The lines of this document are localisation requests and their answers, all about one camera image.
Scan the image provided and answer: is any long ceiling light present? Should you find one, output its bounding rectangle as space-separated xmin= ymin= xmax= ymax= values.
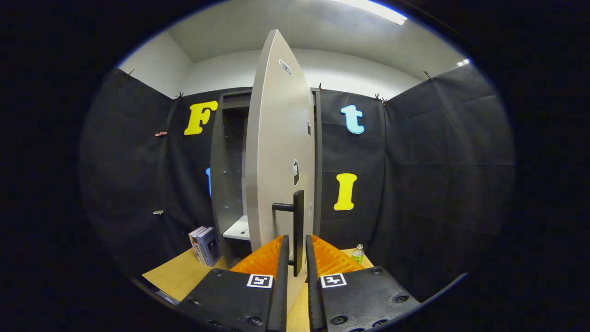
xmin=330 ymin=0 xmax=408 ymax=26

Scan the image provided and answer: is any white cabinet shelf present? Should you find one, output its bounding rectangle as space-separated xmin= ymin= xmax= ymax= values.
xmin=223 ymin=215 xmax=252 ymax=241

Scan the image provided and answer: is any light blue booklet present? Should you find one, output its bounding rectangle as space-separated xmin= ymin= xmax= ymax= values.
xmin=154 ymin=290 xmax=181 ymax=306

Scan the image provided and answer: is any blue book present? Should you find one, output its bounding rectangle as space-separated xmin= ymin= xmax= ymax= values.
xmin=196 ymin=227 xmax=222 ymax=267

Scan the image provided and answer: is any black backdrop cloth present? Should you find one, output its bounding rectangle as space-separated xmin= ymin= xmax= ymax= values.
xmin=78 ymin=62 xmax=516 ymax=302

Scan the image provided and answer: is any grey shoe cabinet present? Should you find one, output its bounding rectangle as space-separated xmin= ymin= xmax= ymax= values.
xmin=210 ymin=88 xmax=323 ymax=269

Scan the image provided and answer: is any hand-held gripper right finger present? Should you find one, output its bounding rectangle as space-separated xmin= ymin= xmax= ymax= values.
xmin=305 ymin=234 xmax=422 ymax=332

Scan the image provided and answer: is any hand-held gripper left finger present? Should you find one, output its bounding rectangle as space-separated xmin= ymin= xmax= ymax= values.
xmin=177 ymin=234 xmax=290 ymax=332

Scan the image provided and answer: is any beige shoe cabinet door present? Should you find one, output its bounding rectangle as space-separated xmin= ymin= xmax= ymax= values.
xmin=245 ymin=29 xmax=316 ymax=278

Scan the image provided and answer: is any black door handle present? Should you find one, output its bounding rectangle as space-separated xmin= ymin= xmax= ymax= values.
xmin=272 ymin=190 xmax=305 ymax=277

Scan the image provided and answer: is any white book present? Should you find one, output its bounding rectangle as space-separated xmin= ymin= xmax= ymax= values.
xmin=188 ymin=226 xmax=205 ymax=261

